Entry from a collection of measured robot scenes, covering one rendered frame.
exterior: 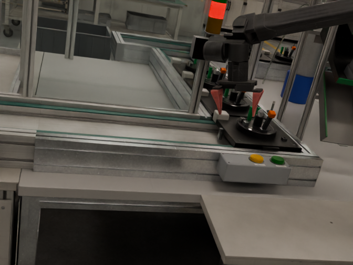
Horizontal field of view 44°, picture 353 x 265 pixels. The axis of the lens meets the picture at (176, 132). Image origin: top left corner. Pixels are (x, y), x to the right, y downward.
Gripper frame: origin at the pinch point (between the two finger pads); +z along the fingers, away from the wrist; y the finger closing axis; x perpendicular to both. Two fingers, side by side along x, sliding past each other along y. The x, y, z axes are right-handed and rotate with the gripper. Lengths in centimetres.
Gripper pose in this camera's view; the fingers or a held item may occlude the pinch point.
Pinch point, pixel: (236, 112)
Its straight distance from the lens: 128.2
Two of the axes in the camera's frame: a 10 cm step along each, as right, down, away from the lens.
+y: -9.4, -0.8, 3.4
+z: 0.0, 9.7, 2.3
